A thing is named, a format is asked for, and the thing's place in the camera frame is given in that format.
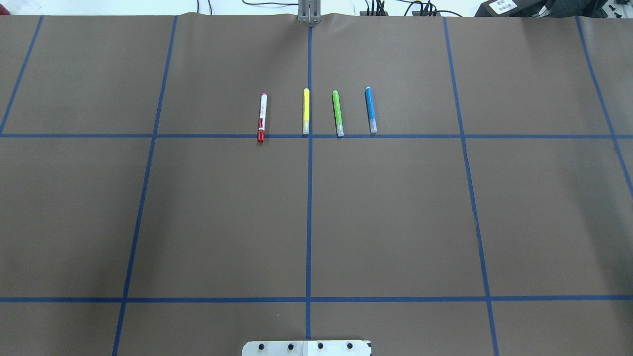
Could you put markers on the blue highlighter marker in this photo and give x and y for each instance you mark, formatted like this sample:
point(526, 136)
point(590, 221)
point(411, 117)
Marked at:
point(371, 112)

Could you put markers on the grey aluminium camera post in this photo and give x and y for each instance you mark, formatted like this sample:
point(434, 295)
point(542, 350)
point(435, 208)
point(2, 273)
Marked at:
point(309, 12)

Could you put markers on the green highlighter marker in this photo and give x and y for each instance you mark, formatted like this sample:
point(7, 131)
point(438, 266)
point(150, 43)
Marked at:
point(336, 101)

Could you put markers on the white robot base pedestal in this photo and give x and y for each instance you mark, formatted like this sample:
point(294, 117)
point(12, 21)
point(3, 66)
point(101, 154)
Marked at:
point(308, 348)

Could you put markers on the black power adapter box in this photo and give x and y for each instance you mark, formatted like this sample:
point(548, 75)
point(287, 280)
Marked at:
point(513, 8)

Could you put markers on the yellow highlighter marker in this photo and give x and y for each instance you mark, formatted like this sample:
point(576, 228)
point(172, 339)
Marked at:
point(306, 98)

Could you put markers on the red and white marker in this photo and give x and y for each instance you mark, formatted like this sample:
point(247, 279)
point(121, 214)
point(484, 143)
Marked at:
point(262, 118)

